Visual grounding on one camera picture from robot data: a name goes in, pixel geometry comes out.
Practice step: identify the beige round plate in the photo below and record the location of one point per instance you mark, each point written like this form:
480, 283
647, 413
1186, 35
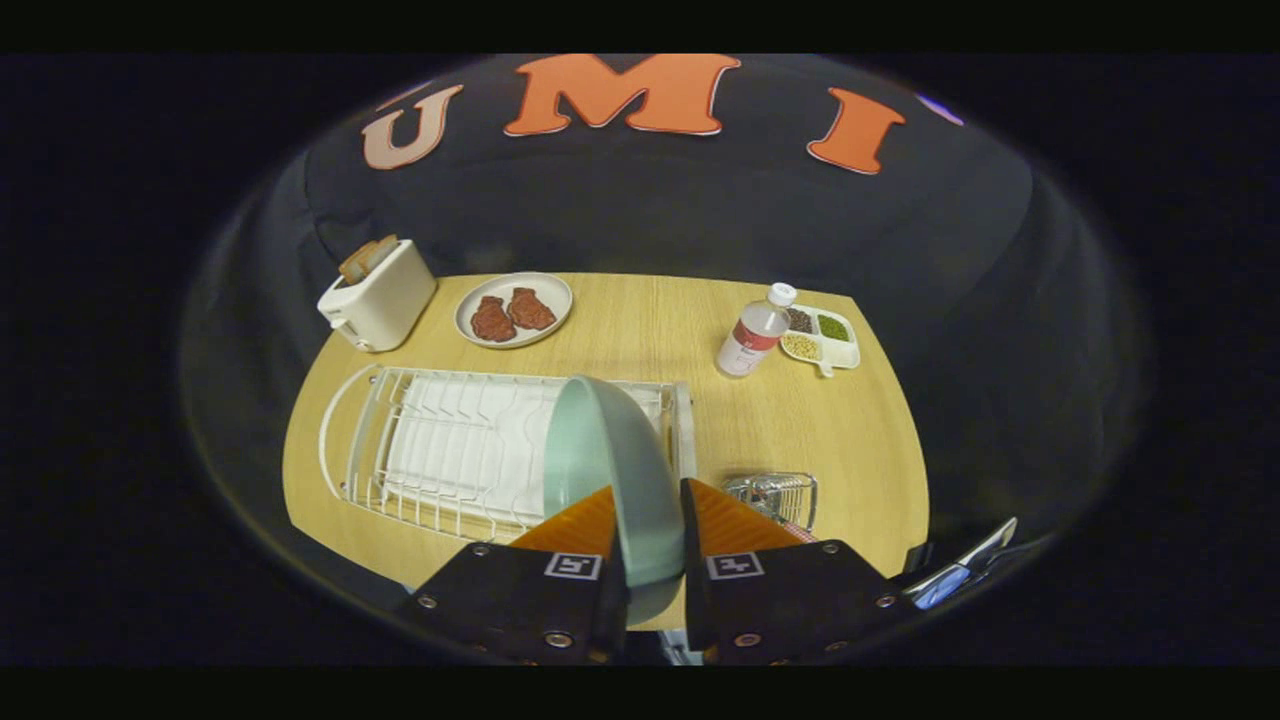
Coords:
545, 335

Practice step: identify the pale green plate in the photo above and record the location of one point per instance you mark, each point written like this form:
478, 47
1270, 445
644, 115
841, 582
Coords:
640, 480

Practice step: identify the black table clamp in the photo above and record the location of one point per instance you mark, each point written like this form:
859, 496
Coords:
918, 556

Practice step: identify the green beans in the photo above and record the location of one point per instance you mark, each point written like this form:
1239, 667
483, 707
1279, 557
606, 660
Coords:
834, 327

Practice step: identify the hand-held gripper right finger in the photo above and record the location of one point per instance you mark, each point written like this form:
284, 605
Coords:
692, 590

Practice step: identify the clear plastic bottle red label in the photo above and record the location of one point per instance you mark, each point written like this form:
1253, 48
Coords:
750, 340

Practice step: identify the white divided tray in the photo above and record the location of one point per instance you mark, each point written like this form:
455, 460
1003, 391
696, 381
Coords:
845, 352

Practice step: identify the silver flat device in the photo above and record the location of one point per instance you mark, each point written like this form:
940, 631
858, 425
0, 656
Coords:
960, 575

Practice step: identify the yellow beans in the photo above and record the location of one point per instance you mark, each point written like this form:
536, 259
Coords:
800, 346

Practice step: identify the toast slice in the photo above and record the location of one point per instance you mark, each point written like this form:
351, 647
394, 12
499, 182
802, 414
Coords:
380, 250
355, 264

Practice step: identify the dark red beans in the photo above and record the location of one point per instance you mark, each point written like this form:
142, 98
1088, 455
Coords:
799, 320

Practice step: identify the white toaster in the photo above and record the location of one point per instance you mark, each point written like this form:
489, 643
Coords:
385, 300

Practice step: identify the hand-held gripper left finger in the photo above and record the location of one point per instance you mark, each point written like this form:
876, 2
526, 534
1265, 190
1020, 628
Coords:
500, 600

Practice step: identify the brown meat piece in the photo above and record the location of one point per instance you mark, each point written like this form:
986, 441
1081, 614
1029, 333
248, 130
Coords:
492, 320
530, 308

